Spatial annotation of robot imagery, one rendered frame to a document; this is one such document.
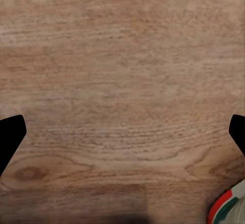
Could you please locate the gym shoe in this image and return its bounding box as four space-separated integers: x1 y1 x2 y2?
206 179 245 224

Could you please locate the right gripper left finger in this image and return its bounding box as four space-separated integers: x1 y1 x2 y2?
0 115 27 176

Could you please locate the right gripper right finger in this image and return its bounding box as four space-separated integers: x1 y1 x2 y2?
229 114 245 156

